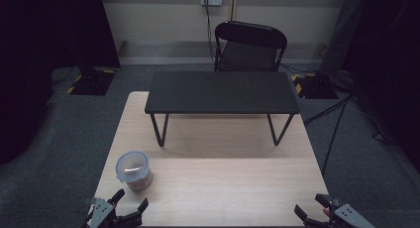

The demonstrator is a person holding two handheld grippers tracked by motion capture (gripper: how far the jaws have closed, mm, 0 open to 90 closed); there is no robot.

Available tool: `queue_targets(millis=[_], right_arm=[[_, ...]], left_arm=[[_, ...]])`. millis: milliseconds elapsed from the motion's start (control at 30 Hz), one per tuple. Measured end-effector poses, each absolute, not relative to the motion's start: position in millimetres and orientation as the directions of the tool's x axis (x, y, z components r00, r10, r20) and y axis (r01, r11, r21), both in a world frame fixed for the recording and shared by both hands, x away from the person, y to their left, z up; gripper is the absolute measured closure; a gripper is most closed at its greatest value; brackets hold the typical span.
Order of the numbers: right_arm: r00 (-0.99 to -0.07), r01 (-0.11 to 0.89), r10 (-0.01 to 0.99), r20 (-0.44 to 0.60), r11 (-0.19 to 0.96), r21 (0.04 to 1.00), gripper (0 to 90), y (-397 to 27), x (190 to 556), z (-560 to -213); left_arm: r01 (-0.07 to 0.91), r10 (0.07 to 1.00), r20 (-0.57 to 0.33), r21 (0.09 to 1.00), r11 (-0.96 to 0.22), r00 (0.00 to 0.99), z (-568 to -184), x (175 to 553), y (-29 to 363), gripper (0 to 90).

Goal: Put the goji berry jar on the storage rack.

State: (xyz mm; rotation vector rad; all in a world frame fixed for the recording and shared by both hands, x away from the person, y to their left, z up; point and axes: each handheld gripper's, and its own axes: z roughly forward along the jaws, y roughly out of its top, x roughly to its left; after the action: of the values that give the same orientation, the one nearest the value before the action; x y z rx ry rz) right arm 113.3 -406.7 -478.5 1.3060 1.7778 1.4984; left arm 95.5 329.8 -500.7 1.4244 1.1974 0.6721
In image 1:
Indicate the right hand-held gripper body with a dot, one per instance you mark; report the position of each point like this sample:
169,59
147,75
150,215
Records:
346,218

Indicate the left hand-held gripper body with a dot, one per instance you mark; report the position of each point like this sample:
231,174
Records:
100,214

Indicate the clear plastic jar with lid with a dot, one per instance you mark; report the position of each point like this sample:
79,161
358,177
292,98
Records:
133,170

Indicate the black stand base, yellow stripes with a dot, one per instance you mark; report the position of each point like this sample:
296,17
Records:
92,82
317,87

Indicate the black low shelf table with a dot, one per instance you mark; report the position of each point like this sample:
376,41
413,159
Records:
221,92

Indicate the black curtain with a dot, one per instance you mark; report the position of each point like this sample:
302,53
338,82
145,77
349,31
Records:
389,72
43,56

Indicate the grey upright panel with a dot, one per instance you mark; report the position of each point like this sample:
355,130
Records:
345,33

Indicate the black folding chair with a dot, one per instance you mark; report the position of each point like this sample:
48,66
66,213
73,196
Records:
251,34

